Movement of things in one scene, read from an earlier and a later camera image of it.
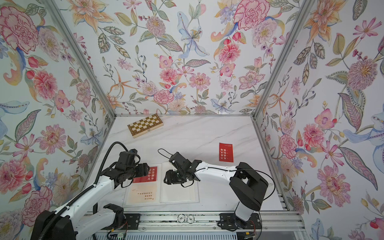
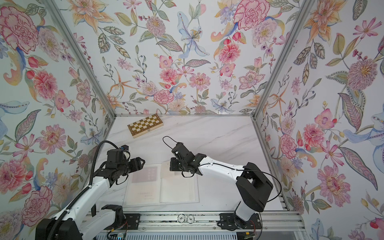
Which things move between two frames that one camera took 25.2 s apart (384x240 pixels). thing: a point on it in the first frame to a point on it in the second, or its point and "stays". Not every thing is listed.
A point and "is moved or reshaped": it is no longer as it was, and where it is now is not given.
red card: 151,176 stays
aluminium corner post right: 297,27 stays
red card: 226,152 is moved or reshaped
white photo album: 149,190 stays
